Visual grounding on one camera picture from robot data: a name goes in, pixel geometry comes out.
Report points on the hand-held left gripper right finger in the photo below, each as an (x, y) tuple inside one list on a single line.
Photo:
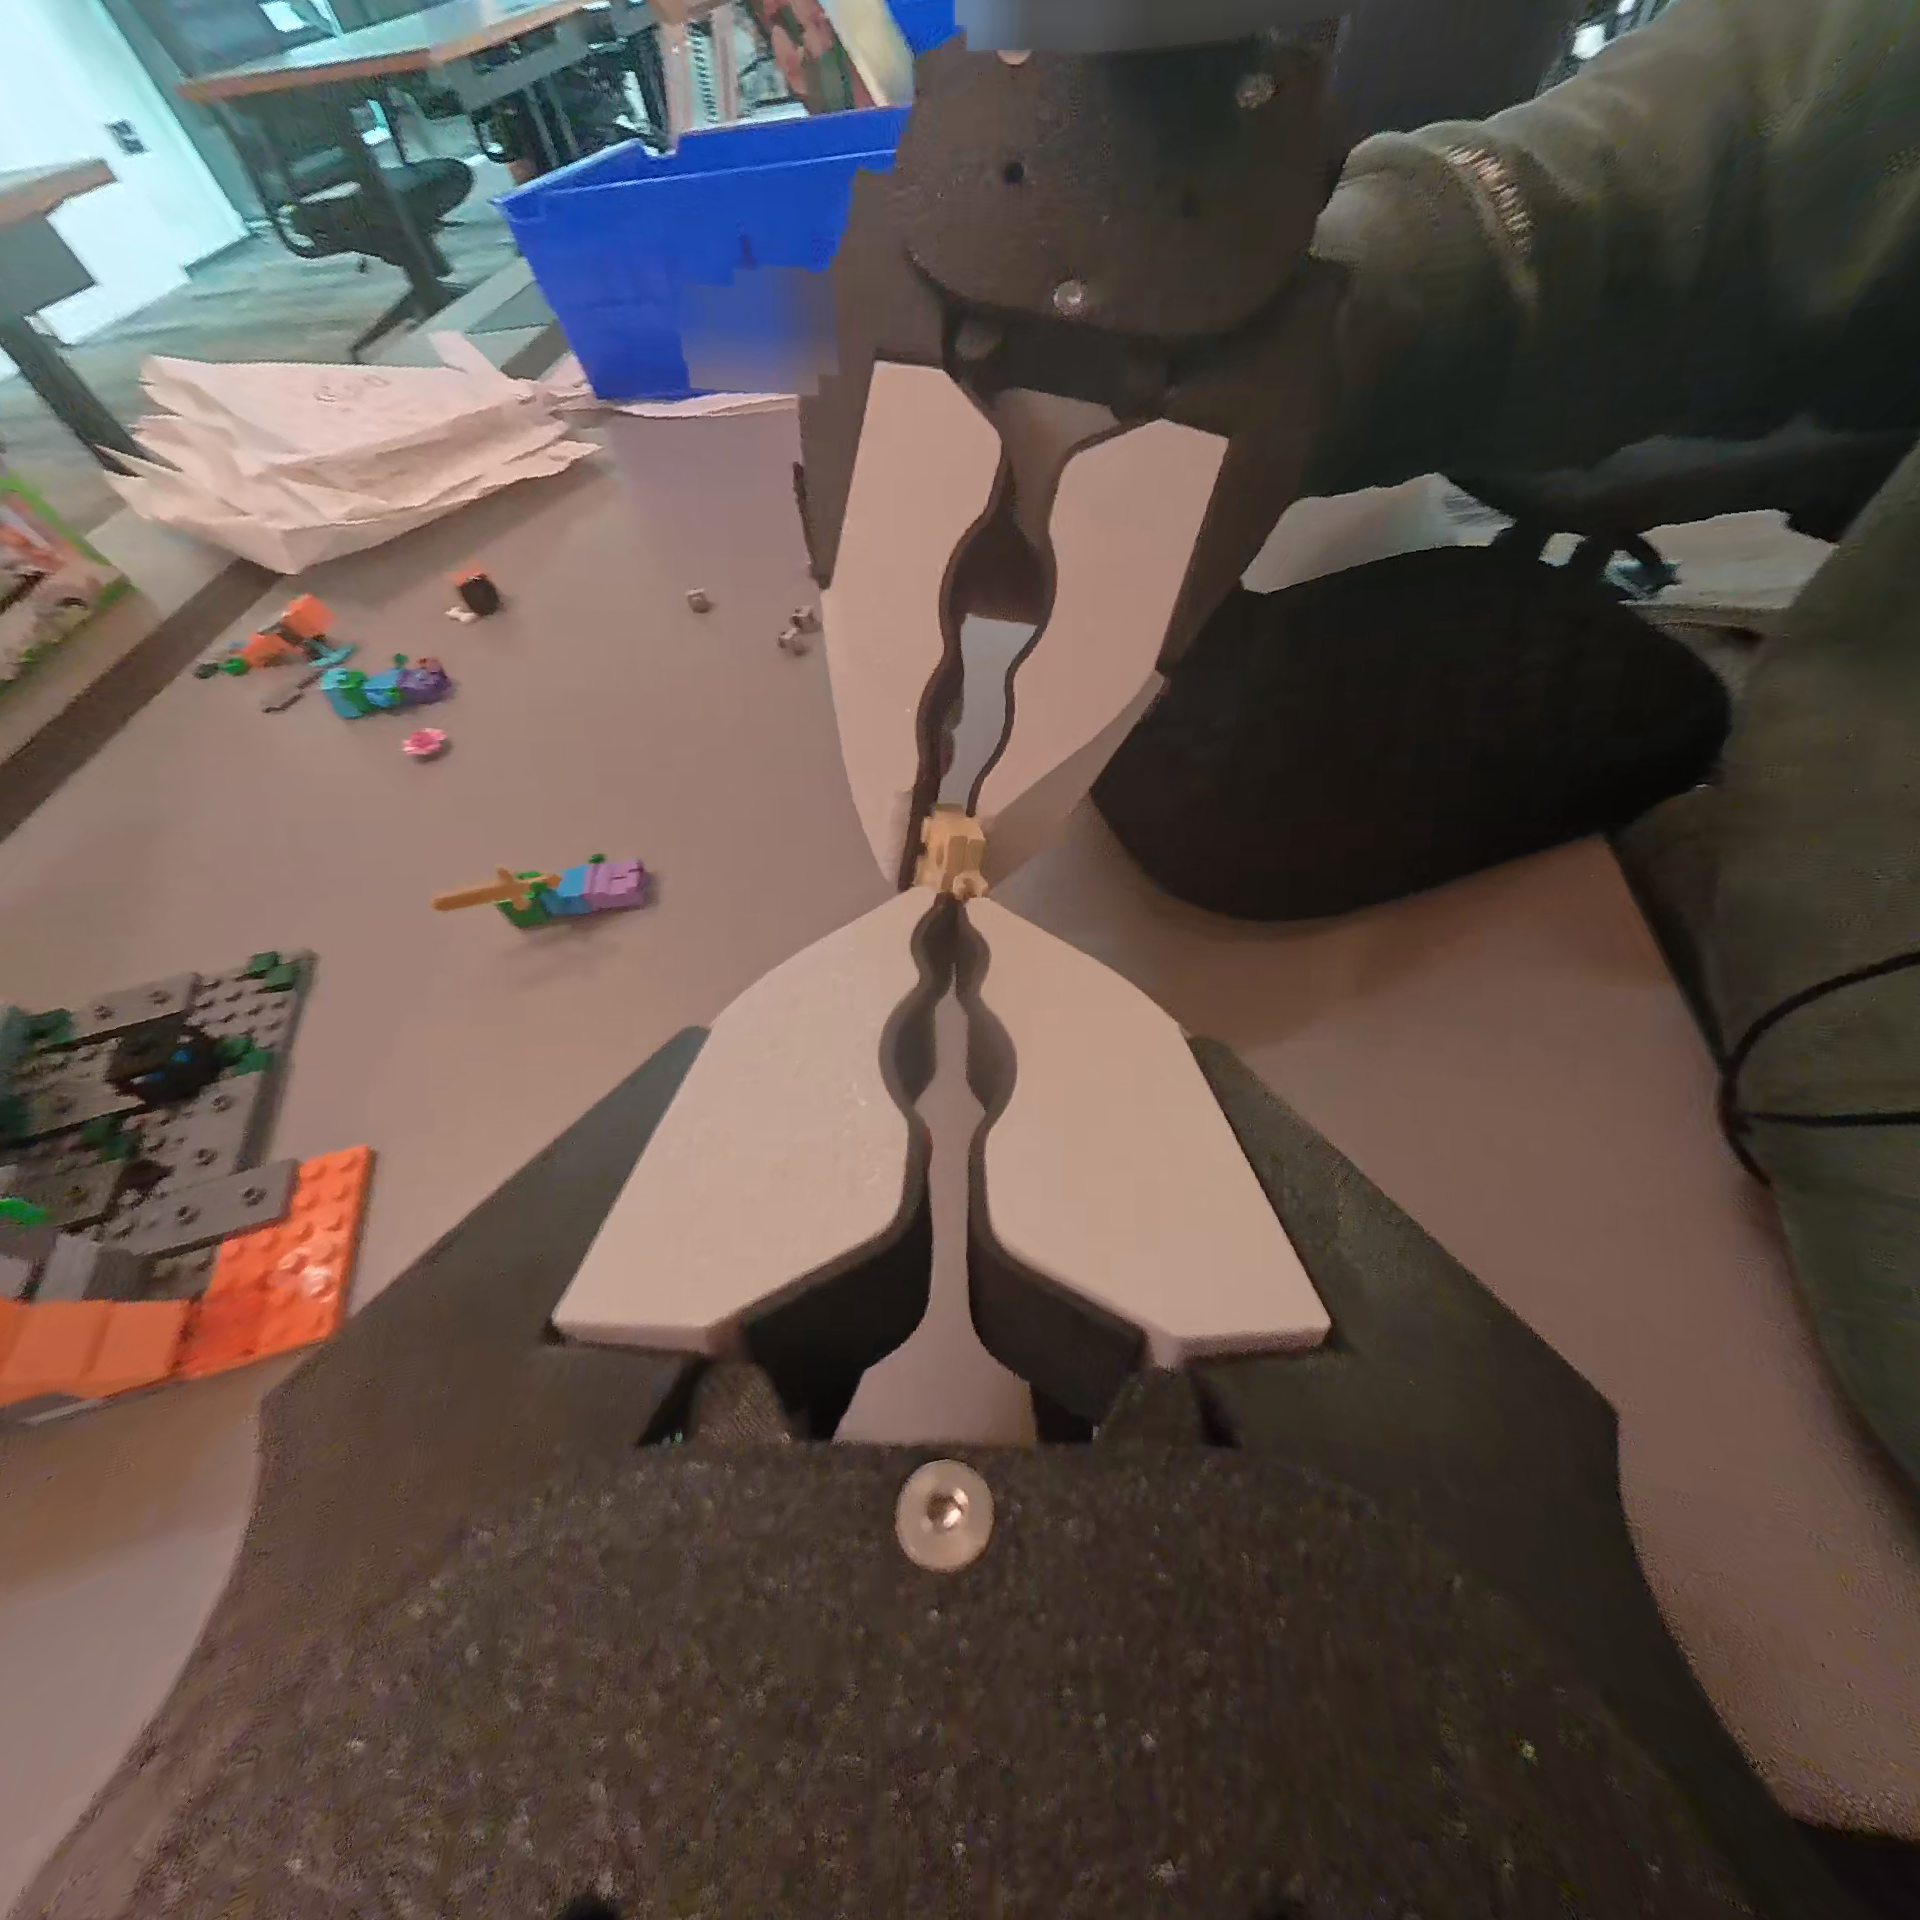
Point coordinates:
[(1155, 1171)]

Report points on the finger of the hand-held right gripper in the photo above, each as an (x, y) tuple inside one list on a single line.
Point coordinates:
[(1126, 600), (892, 570)]

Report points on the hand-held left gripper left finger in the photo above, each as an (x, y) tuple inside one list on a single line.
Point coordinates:
[(751, 1171)]

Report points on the tan toy block assembly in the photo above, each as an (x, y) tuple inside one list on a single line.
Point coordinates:
[(949, 854)]

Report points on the zombie toy figure gold sword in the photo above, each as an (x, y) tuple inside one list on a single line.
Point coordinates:
[(592, 886)]

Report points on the small brown brick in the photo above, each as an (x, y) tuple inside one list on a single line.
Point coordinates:
[(481, 591)]

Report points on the person's right forearm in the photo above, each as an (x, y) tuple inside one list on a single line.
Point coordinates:
[(1652, 194)]

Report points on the grey desk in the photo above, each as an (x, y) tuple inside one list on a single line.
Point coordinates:
[(676, 779)]

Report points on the black quilted cushion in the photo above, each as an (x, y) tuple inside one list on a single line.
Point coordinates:
[(1396, 735)]

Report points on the blue plastic bin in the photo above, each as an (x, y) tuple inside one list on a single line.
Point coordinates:
[(629, 255)]

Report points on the zombie toy figure teal helmet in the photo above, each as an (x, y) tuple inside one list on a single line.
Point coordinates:
[(383, 687)]

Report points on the pile of white paper bags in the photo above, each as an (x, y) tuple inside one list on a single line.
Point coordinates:
[(331, 450)]

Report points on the orange block toy creature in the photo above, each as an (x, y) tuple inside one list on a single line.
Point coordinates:
[(294, 622)]

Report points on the grey toy brick building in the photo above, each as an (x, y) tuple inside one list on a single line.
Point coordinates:
[(149, 1080)]

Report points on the grey toy shovel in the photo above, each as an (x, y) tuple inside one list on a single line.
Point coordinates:
[(284, 694)]

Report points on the black office chair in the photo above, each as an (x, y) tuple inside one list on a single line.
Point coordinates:
[(376, 187)]

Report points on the person's green sweatshirt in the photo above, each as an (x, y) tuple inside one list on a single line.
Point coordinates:
[(1830, 779)]

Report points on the wooden table black legs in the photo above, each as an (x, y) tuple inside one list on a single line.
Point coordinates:
[(376, 36), (44, 187)]

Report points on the green toy box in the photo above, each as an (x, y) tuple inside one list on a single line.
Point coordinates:
[(44, 586)]

